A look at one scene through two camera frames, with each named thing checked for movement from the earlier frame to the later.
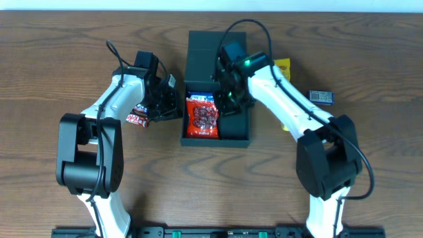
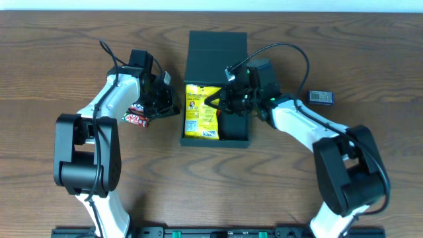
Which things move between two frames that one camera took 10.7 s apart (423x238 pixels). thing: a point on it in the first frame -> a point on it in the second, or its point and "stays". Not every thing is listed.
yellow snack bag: (284, 65) -> (201, 119)
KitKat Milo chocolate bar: (142, 121) stays
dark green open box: (201, 50) stays
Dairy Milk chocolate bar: (141, 109) stays
